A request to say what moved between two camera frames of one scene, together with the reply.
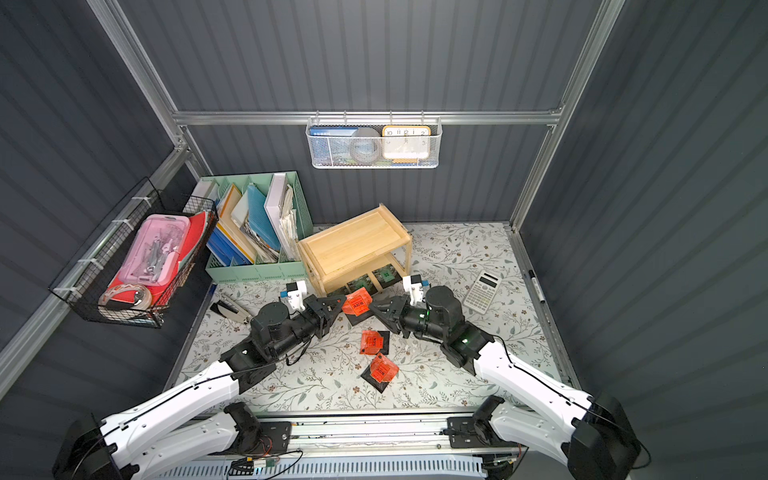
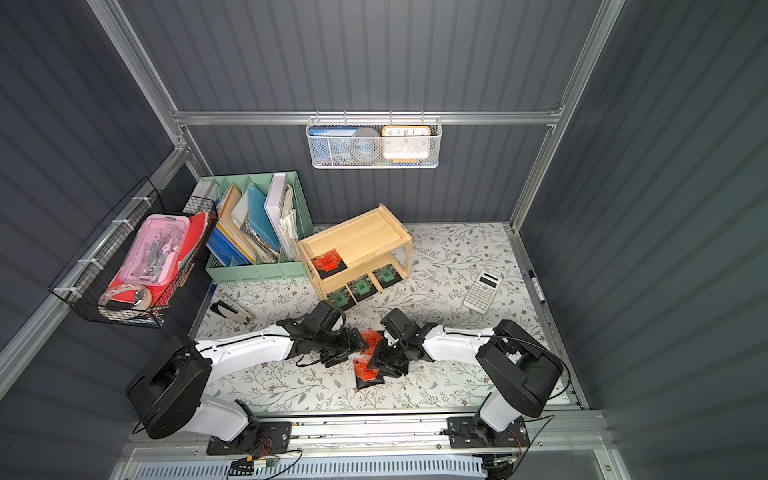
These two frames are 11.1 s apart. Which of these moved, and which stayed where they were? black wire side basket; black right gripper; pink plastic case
Moved: black right gripper
Stayed: pink plastic case; black wire side basket
